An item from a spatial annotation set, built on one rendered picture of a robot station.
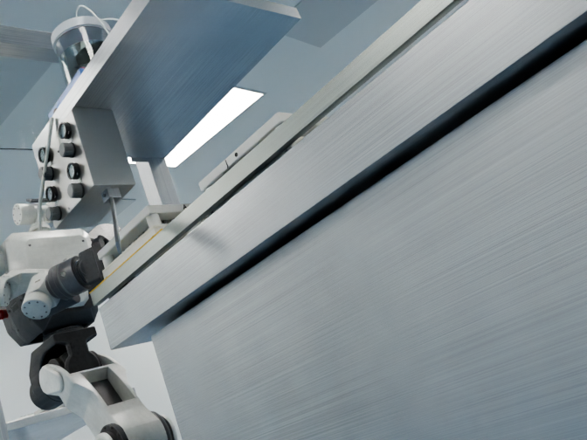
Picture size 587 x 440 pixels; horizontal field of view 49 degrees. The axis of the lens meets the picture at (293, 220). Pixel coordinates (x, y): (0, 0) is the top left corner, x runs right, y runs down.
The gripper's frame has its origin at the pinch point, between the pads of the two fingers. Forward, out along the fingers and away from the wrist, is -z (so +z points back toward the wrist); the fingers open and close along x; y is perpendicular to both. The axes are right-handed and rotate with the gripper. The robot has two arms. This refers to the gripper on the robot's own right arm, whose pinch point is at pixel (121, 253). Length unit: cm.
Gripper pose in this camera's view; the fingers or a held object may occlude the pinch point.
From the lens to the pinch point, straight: 157.9
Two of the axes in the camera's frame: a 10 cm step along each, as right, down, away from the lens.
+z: -8.9, 4.2, 1.7
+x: 3.6, 8.8, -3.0
